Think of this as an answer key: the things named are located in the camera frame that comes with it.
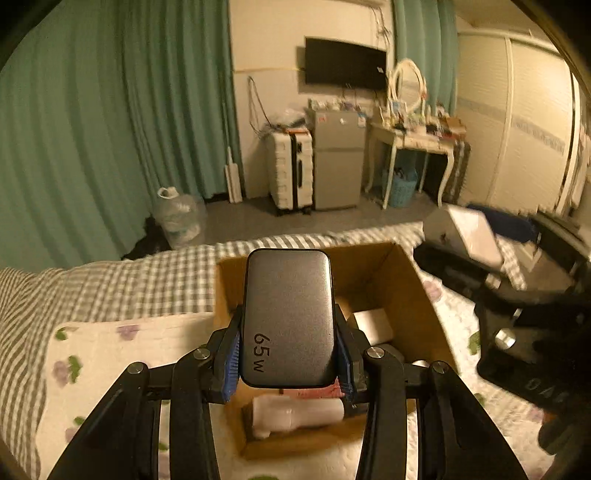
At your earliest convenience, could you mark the white suitcase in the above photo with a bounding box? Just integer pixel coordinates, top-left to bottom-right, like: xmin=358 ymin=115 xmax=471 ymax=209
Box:
xmin=264 ymin=128 xmax=314 ymax=215

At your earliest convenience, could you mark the grey checkered bed sheet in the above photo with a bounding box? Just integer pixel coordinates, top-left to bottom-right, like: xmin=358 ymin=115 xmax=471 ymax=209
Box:
xmin=0 ymin=221 xmax=528 ymax=480

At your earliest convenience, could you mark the oval vanity mirror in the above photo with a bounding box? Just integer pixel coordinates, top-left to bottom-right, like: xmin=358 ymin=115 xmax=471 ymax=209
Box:
xmin=389 ymin=58 xmax=428 ymax=114

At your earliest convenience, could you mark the right green curtain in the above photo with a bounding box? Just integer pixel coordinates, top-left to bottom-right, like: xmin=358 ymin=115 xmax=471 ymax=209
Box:
xmin=392 ymin=0 xmax=459 ymax=114

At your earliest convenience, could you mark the large green curtain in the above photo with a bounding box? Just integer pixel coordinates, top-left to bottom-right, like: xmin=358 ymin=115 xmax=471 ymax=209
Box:
xmin=1 ymin=1 xmax=239 ymax=271

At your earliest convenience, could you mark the white dressing table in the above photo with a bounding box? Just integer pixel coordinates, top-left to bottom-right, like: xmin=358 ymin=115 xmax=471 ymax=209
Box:
xmin=363 ymin=122 xmax=455 ymax=210

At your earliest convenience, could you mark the round white container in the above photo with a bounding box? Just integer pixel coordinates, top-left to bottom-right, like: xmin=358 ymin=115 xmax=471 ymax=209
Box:
xmin=413 ymin=359 xmax=430 ymax=368

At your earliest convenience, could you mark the blue laundry basket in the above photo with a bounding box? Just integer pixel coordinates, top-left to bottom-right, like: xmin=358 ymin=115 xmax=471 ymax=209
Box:
xmin=388 ymin=168 xmax=418 ymax=208

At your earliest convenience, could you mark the black power bank 65W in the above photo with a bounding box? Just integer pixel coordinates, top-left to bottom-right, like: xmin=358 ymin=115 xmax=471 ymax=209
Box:
xmin=240 ymin=249 xmax=337 ymax=389

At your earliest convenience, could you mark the white cylindrical bottle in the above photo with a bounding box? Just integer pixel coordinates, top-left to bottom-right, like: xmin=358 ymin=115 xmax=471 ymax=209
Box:
xmin=252 ymin=395 xmax=345 ymax=439

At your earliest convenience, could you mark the white folded stand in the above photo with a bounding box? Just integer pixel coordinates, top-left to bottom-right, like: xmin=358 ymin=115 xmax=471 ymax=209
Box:
xmin=224 ymin=146 xmax=242 ymax=204

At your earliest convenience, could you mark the grey mini fridge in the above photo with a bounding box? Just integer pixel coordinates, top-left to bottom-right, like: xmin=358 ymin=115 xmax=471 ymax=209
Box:
xmin=307 ymin=109 xmax=366 ymax=211

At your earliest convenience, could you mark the white louvered wardrobe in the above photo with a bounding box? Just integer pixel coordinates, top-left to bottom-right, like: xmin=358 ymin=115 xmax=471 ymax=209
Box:
xmin=456 ymin=29 xmax=584 ymax=214

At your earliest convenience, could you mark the brown cardboard box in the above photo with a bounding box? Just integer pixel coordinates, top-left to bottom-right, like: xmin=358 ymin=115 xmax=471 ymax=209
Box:
xmin=224 ymin=242 xmax=457 ymax=460

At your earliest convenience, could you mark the white charger with plug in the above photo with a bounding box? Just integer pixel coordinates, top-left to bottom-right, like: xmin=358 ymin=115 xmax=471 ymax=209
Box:
xmin=423 ymin=204 xmax=504 ymax=269

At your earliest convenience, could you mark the white floral quilt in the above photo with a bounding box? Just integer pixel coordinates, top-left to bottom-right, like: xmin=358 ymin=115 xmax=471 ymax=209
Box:
xmin=35 ymin=276 xmax=552 ymax=479

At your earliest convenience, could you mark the clear water jug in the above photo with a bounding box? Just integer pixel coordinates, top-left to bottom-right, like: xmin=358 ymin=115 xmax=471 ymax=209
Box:
xmin=154 ymin=186 xmax=206 ymax=250

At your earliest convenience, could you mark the large white charger cube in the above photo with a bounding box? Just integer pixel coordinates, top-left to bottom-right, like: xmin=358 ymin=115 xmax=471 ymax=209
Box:
xmin=348 ymin=308 xmax=394 ymax=346

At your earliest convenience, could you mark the black wall television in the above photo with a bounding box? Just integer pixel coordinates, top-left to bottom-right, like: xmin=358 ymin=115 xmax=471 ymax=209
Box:
xmin=304 ymin=37 xmax=388 ymax=91

